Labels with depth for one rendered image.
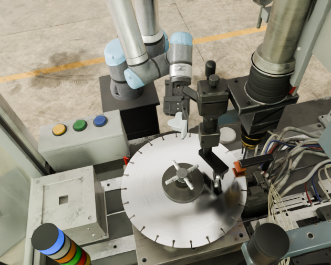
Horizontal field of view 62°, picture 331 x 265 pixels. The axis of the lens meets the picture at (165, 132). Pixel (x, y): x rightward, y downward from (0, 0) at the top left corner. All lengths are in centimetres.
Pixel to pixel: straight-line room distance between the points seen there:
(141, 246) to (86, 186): 23
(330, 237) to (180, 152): 40
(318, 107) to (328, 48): 85
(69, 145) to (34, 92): 175
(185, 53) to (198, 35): 201
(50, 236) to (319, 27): 51
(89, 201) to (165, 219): 23
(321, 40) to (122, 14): 62
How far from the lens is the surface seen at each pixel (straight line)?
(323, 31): 44
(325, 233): 65
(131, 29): 92
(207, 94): 51
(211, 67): 53
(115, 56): 111
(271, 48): 46
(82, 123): 98
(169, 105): 87
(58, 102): 248
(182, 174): 69
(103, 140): 94
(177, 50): 92
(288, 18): 44
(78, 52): 294
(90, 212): 81
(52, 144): 98
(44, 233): 53
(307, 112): 124
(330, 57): 44
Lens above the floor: 161
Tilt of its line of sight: 53 degrees down
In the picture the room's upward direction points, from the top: 7 degrees counter-clockwise
